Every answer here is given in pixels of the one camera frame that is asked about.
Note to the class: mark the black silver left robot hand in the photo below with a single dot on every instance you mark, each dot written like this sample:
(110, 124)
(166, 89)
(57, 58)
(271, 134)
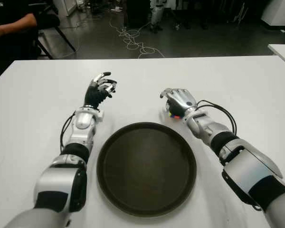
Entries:
(93, 95)

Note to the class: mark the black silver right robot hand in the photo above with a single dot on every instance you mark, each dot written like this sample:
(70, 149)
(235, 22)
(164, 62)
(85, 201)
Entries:
(181, 99)

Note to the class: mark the grey metal folding stand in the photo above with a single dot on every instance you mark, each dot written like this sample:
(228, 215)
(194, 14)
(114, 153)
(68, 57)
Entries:
(240, 14)

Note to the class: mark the tall black cabinet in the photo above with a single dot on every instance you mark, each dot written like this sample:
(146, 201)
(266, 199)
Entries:
(137, 13)

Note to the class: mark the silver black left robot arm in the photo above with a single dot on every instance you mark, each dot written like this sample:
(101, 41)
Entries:
(59, 180)

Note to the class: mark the bystander bare forearm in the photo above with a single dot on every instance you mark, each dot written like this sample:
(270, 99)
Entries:
(12, 27)

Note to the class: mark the bystander black clothed body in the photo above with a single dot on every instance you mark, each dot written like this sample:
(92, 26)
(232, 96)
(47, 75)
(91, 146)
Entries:
(9, 52)

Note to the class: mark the white cabinet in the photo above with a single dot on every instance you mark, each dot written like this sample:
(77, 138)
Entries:
(280, 12)

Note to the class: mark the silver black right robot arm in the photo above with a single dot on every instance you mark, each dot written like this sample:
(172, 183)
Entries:
(254, 171)

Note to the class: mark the white side table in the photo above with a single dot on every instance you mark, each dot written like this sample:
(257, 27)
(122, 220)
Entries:
(283, 52)

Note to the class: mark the white power strip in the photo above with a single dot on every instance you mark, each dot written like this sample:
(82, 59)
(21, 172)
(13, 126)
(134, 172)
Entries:
(116, 9)

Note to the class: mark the white standing robot legs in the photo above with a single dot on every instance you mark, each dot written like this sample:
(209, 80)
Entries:
(156, 14)

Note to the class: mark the black office chair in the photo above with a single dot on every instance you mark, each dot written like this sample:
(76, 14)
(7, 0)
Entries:
(50, 20)

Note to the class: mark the round dark brown plate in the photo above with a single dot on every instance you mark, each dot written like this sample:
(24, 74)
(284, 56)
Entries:
(146, 168)

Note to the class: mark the white box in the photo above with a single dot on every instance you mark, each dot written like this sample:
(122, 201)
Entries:
(64, 7)

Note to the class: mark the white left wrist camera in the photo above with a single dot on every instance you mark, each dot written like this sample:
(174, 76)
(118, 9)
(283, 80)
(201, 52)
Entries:
(101, 116)

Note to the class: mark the multicoloured Rubik's cube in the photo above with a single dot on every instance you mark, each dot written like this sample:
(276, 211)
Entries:
(174, 116)

